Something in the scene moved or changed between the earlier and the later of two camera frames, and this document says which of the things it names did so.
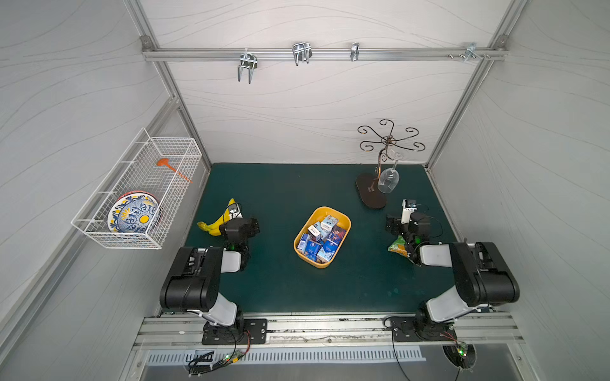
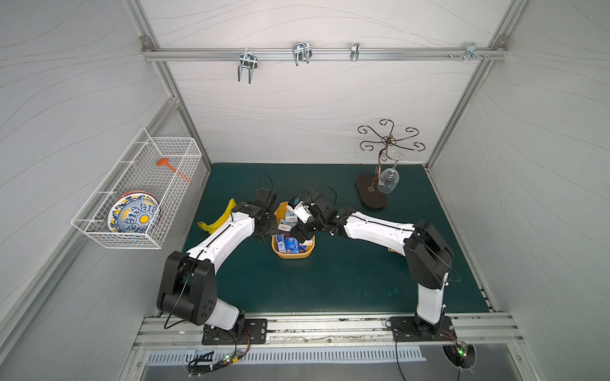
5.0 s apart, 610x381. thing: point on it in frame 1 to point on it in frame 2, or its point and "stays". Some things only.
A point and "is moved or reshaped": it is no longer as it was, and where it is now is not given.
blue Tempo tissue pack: x=311 y=250 to x=292 y=245
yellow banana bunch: x=214 y=227 stays
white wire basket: x=135 y=204 stays
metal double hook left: x=247 y=60 stays
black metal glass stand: x=367 y=185 stays
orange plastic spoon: x=165 y=162 stays
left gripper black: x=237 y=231 to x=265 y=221
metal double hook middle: x=302 y=51 stays
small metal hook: x=354 y=51 stays
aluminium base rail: x=184 y=332 stays
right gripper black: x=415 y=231 to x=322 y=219
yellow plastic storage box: x=343 y=221 is moved or reshaped
